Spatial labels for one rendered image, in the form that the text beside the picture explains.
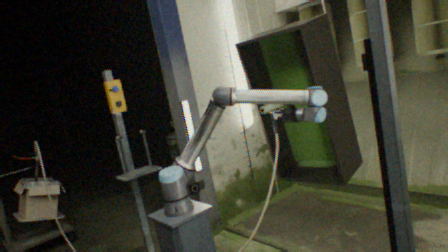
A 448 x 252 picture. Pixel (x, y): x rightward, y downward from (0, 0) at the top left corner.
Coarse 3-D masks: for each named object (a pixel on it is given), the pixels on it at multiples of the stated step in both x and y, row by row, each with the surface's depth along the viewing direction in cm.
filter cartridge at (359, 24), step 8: (352, 0) 305; (360, 0) 300; (352, 8) 308; (360, 8) 302; (352, 16) 311; (360, 16) 304; (352, 24) 314; (360, 24) 306; (352, 32) 318; (360, 32) 307; (368, 32) 303; (360, 40) 309; (360, 48) 311; (392, 48) 308; (360, 56) 314; (360, 64) 316
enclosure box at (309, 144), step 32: (288, 32) 224; (320, 32) 230; (256, 64) 276; (288, 64) 276; (320, 64) 229; (288, 128) 304; (320, 128) 283; (352, 128) 259; (288, 160) 302; (320, 160) 298; (352, 160) 257
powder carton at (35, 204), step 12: (24, 180) 354; (48, 180) 383; (24, 192) 347; (36, 192) 337; (24, 204) 343; (36, 204) 341; (48, 204) 348; (24, 216) 339; (36, 216) 341; (48, 216) 348
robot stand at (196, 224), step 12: (204, 204) 216; (156, 216) 211; (180, 216) 203; (192, 216) 201; (204, 216) 208; (156, 228) 213; (168, 228) 199; (180, 228) 198; (192, 228) 203; (204, 228) 208; (168, 240) 203; (180, 240) 198; (192, 240) 203; (204, 240) 208
